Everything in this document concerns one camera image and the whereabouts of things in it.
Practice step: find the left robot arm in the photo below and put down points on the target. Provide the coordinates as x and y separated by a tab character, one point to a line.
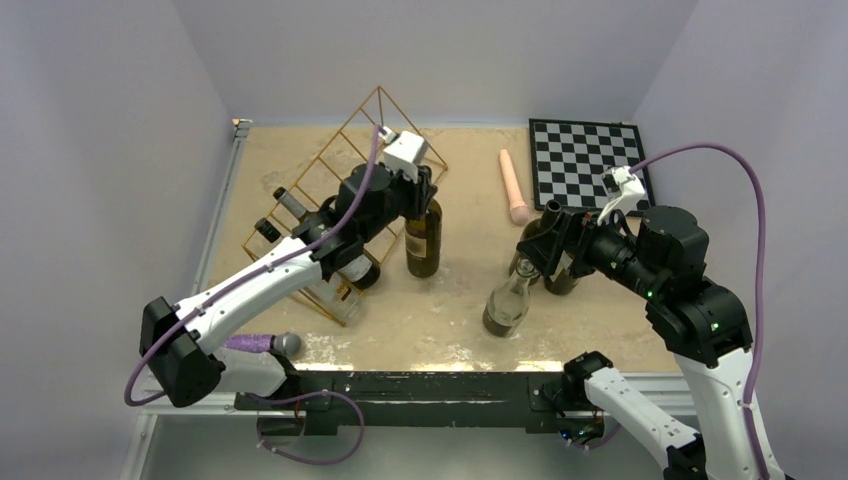
182	343

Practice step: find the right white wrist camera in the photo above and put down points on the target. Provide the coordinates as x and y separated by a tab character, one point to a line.
624	191

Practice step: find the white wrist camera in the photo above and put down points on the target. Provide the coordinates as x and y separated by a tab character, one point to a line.
624	191
403	152

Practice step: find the black white chessboard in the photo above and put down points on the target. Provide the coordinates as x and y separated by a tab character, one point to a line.
568	159

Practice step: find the pink cylindrical handle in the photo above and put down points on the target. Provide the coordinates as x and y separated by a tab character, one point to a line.
517	207

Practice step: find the purple glitter microphone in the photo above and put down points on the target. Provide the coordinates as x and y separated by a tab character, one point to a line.
288	344

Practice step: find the clear glass liquor bottle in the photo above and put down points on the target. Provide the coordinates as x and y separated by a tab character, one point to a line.
334	297

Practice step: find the dark green bottle right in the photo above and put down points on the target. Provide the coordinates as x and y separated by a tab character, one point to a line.
562	282

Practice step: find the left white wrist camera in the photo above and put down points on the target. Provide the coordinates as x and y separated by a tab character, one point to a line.
403	152

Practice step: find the dark green wine bottle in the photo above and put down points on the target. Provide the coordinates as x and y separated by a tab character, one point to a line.
363	272

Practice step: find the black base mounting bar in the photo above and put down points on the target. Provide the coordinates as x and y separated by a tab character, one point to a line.
321	402

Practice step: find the dark green bottle rear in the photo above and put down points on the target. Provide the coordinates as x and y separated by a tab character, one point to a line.
550	214

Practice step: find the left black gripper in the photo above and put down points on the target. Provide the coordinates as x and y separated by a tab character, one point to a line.
418	193

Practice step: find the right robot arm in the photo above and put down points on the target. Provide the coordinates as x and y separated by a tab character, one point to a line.
704	325

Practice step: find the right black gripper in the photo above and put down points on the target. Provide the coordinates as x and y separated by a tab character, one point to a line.
545	249

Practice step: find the clear brown-tinted bottle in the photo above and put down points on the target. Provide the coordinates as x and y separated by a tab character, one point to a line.
508	304

